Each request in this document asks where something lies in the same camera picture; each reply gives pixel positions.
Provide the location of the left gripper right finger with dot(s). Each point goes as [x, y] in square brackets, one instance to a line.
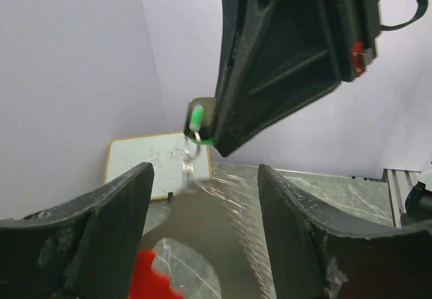
[319, 251]

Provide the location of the small whiteboard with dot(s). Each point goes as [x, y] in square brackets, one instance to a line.
[164, 151]

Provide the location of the green key tag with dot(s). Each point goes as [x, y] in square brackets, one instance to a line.
[195, 122]

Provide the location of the small metal keyring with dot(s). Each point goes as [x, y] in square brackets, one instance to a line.
[192, 150]

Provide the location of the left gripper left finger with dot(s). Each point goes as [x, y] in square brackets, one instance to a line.
[83, 248]

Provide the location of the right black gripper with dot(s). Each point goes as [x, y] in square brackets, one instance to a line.
[278, 56]

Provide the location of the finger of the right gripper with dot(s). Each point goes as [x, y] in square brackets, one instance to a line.
[209, 113]

